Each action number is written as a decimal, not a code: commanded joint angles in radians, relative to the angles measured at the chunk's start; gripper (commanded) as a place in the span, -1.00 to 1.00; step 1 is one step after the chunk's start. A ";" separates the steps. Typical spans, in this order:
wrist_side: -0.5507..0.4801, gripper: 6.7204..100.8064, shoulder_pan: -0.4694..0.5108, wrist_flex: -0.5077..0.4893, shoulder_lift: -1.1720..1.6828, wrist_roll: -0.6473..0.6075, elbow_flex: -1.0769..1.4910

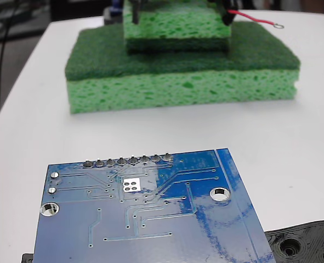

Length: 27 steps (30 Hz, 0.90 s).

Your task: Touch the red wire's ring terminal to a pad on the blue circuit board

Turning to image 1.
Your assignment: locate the small green sponge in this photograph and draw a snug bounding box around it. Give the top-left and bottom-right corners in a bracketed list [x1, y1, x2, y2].
[122, 0, 232, 55]

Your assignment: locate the blue printed circuit board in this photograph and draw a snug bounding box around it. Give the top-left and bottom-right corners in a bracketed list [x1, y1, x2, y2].
[33, 147, 277, 263]

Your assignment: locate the red wire with ring terminal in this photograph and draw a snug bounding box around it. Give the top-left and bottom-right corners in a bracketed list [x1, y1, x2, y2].
[227, 9, 285, 30]

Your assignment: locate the thin black cable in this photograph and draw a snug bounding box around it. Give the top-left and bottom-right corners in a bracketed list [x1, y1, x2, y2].
[0, 0, 23, 117]

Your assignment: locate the blue grey motor block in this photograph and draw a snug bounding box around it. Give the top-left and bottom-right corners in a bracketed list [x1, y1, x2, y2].
[103, 0, 124, 26]

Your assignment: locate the large green sponge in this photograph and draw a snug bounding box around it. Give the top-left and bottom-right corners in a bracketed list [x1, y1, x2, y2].
[64, 20, 302, 115]

